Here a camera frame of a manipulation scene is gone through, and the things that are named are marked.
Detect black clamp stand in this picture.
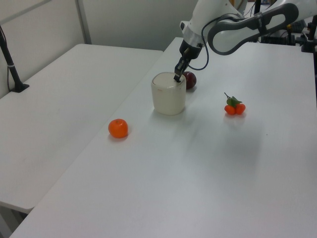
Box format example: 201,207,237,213
300,21,317,53

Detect black pole with base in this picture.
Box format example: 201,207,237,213
0,24,30,94

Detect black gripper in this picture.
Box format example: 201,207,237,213
174,39,203,82

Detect dark background equipment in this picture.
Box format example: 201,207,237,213
259,19,307,46

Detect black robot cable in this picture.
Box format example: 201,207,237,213
187,14,246,71

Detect orange mandarin fruit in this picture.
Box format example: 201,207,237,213
107,118,129,139

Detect small oranges with leaves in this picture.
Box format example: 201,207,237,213
224,92,246,116

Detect white table leg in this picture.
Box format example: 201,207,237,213
0,205,13,238

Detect dark red apple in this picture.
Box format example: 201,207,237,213
182,71,197,90

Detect grey metal frame post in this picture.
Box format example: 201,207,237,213
75,0,93,46

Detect thin black pole cable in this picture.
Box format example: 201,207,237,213
0,24,12,92

